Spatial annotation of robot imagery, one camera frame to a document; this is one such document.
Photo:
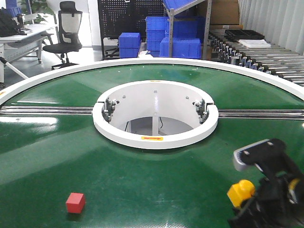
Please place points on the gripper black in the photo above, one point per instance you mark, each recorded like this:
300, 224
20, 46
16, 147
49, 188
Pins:
272, 206

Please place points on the yellow duplo block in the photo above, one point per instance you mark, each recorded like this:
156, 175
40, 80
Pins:
240, 192

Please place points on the red cube block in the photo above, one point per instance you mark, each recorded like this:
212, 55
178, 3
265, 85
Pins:
75, 202

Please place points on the steel conveyor seam rollers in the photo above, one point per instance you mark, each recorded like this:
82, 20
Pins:
287, 114

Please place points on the white outer conveyor rim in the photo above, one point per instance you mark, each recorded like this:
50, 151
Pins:
231, 87

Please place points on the roller conveyor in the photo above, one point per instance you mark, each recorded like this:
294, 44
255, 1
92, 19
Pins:
276, 60

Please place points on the white foam sheet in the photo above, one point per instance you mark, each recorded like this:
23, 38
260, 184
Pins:
251, 43

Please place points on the black tray on conveyor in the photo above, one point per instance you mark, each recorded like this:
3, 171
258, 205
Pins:
238, 34

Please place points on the stacked blue crates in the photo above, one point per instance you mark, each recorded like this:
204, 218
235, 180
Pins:
157, 38

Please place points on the blue crate on floor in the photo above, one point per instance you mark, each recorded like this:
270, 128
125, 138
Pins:
129, 44

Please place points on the grey metal shelf rack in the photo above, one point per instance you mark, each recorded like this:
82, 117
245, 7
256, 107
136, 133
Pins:
181, 26

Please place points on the blue bins on rack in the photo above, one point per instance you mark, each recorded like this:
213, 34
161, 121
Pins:
176, 4

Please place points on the black perforated pegboard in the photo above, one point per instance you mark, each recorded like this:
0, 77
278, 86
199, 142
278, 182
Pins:
118, 16

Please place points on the black mesh office chair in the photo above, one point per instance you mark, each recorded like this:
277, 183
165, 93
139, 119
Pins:
69, 23

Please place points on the white office desk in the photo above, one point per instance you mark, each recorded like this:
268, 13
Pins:
15, 47

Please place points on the green potted plant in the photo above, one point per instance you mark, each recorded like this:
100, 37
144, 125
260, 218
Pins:
35, 6

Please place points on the black backpack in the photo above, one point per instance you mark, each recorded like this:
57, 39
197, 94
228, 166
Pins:
8, 26

